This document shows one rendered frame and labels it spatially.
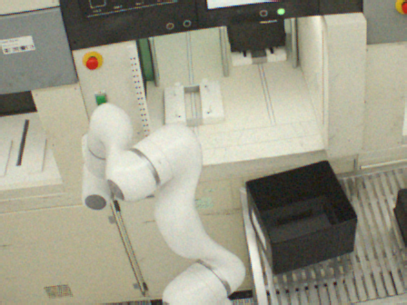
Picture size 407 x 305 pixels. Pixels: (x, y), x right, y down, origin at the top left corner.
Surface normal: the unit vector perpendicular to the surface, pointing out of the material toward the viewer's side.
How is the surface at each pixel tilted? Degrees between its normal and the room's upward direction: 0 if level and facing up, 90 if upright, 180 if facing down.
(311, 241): 90
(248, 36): 90
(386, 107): 90
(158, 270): 90
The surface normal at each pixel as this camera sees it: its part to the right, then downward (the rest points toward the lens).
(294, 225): -0.06, -0.76
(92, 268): 0.13, 0.64
